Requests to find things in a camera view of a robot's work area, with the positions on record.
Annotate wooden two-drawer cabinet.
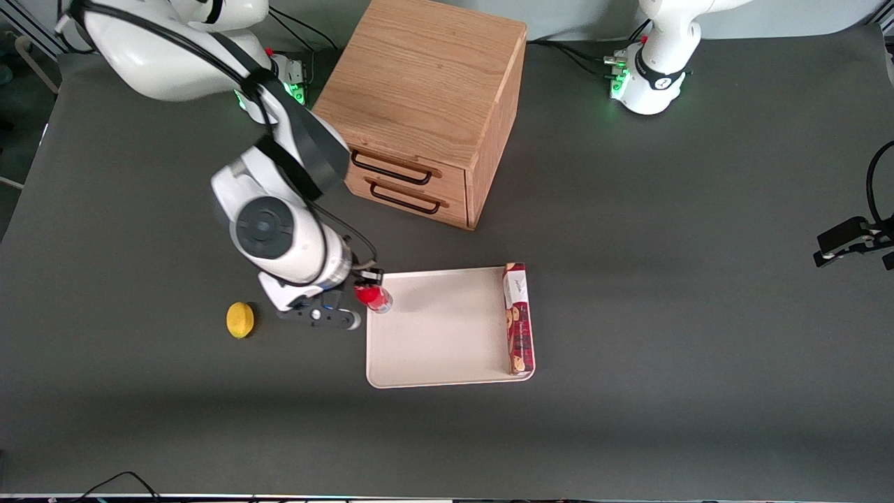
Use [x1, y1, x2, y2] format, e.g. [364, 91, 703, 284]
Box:
[312, 0, 528, 232]

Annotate cream plastic tray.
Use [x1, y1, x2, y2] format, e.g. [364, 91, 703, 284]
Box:
[365, 265, 537, 389]

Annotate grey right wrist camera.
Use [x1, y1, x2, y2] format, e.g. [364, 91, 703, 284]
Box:
[277, 306, 362, 332]

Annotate dark grey table mat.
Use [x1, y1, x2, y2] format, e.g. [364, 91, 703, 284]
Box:
[0, 24, 894, 500]

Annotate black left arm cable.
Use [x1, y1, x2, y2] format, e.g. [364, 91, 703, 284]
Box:
[866, 140, 894, 226]

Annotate black left base cables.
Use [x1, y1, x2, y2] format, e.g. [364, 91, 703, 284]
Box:
[527, 20, 652, 79]

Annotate red cookie box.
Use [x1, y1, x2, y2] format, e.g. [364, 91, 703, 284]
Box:
[501, 262, 536, 377]

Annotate black base cables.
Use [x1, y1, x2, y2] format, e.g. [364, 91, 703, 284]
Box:
[527, 20, 652, 79]
[267, 7, 344, 92]

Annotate yellow lemon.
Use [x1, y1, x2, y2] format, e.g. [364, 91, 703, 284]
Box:
[226, 301, 256, 340]

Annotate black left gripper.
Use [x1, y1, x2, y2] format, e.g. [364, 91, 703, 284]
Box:
[813, 217, 894, 272]

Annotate thin black table-edge cable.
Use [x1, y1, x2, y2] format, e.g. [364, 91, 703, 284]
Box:
[66, 471, 163, 503]

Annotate wooden drawer front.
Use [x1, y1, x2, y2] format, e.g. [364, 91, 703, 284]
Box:
[342, 140, 468, 201]
[345, 173, 468, 228]

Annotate beige curved tube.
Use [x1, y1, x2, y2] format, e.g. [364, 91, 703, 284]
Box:
[14, 34, 62, 96]

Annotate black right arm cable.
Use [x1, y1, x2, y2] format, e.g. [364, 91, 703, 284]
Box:
[66, 0, 380, 272]

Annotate black metal drawer handle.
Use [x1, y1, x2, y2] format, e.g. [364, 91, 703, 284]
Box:
[350, 150, 433, 187]
[368, 182, 443, 216]

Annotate black right base cables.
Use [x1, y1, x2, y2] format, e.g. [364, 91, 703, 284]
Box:
[267, 7, 344, 92]

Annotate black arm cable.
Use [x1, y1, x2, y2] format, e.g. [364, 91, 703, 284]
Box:
[866, 140, 894, 226]
[66, 0, 380, 272]

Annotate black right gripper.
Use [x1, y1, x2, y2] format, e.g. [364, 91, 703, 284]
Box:
[305, 268, 386, 316]

